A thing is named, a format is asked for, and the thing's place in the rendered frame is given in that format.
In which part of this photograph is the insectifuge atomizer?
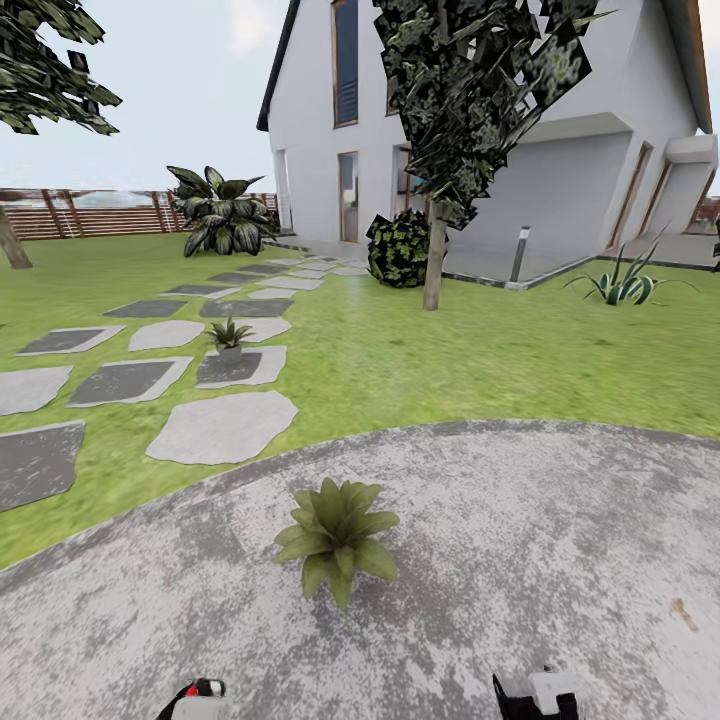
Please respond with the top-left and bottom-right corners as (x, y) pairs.
(195, 677), (225, 698)

